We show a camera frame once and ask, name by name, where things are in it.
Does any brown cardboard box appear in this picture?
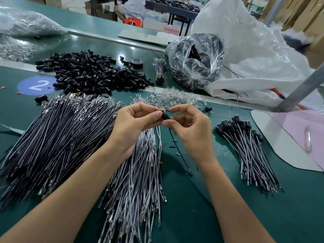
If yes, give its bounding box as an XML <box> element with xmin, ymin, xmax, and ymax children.
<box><xmin>85</xmin><ymin>1</ymin><xmax>117</xmax><ymax>22</ymax></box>

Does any small tied wire bundle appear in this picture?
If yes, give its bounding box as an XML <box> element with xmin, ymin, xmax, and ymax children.
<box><xmin>152</xmin><ymin>57</ymin><xmax>169</xmax><ymax>85</ymax></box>

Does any orange plastic stool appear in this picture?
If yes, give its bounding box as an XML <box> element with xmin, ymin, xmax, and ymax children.
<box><xmin>124</xmin><ymin>16</ymin><xmax>144</xmax><ymax>28</ymax></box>

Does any pile of clear bulbs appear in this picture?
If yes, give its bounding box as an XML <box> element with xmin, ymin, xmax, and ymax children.
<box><xmin>146</xmin><ymin>88</ymin><xmax>203</xmax><ymax>110</ymax></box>

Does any orange cable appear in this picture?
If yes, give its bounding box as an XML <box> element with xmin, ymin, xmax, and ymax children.
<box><xmin>272</xmin><ymin>88</ymin><xmax>305</xmax><ymax>110</ymax></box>

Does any stack of brown cardboard boxes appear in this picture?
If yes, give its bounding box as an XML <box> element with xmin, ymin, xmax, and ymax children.
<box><xmin>264</xmin><ymin>0</ymin><xmax>324</xmax><ymax>69</ymax></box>

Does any black socket with single wire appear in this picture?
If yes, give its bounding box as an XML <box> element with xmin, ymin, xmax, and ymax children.
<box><xmin>161</xmin><ymin>112</ymin><xmax>194</xmax><ymax>177</ymax></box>

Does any white cardboard sheet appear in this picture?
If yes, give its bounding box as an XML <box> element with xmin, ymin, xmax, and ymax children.
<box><xmin>251</xmin><ymin>109</ymin><xmax>324</xmax><ymax>173</ymax></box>

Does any clear plastic tube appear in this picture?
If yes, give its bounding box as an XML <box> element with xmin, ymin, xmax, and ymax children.
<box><xmin>305</xmin><ymin>126</ymin><xmax>312</xmax><ymax>153</ymax></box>

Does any person's left hand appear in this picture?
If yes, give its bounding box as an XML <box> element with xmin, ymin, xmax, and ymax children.
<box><xmin>108</xmin><ymin>102</ymin><xmax>165</xmax><ymax>160</ymax></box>

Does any person's right hand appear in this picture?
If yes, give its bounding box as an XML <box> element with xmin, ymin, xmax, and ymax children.
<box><xmin>165</xmin><ymin>103</ymin><xmax>216</xmax><ymax>168</ymax></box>

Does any pile of silver metal parts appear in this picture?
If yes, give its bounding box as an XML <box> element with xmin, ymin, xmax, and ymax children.
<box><xmin>0</xmin><ymin>43</ymin><xmax>35</xmax><ymax>61</ymax></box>

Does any clear bag of black parts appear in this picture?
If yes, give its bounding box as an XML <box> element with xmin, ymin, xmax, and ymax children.
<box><xmin>165</xmin><ymin>33</ymin><xmax>226</xmax><ymax>90</ymax></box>

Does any blue round floor-type sticker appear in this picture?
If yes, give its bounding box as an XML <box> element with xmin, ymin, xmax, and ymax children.
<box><xmin>17</xmin><ymin>75</ymin><xmax>58</xmax><ymax>96</ymax></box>

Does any black work table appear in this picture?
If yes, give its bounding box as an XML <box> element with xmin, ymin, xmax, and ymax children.
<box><xmin>145</xmin><ymin>0</ymin><xmax>203</xmax><ymax>26</ymax></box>

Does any grey metal pole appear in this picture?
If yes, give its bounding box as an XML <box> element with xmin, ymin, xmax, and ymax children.
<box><xmin>277</xmin><ymin>68</ymin><xmax>324</xmax><ymax>113</ymax></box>

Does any pink paper sheet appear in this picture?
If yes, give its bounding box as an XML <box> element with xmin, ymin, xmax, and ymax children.
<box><xmin>268</xmin><ymin>110</ymin><xmax>324</xmax><ymax>171</ymax></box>

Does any pile of grey wires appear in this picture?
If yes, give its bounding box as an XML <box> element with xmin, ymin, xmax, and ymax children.
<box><xmin>97</xmin><ymin>93</ymin><xmax>168</xmax><ymax>243</ymax></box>

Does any pile of black wires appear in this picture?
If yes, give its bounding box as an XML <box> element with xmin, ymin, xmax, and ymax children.
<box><xmin>0</xmin><ymin>94</ymin><xmax>125</xmax><ymax>211</ymax></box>

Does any clear bag of dark parts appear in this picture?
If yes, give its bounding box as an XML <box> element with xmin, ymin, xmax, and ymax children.
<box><xmin>0</xmin><ymin>6</ymin><xmax>68</xmax><ymax>38</ymax></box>

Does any bundle of finished socket wires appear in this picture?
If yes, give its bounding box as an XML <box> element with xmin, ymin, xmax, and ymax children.
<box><xmin>215</xmin><ymin>115</ymin><xmax>284</xmax><ymax>196</ymax></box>

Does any pile of black sockets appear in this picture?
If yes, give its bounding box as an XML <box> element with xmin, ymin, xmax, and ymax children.
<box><xmin>35</xmin><ymin>49</ymin><xmax>155</xmax><ymax>96</ymax></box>

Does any person's right forearm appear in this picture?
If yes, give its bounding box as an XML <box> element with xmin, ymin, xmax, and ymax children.
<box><xmin>199</xmin><ymin>159</ymin><xmax>277</xmax><ymax>243</ymax></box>

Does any large white plastic sack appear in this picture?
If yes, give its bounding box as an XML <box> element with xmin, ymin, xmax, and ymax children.
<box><xmin>191</xmin><ymin>0</ymin><xmax>324</xmax><ymax>110</ymax></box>

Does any flat white cardboard piece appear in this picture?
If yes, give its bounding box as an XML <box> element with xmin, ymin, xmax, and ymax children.
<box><xmin>118</xmin><ymin>29</ymin><xmax>177</xmax><ymax>46</ymax></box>

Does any person's left forearm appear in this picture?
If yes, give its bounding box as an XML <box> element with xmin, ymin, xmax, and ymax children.
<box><xmin>0</xmin><ymin>147</ymin><xmax>125</xmax><ymax>243</ymax></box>

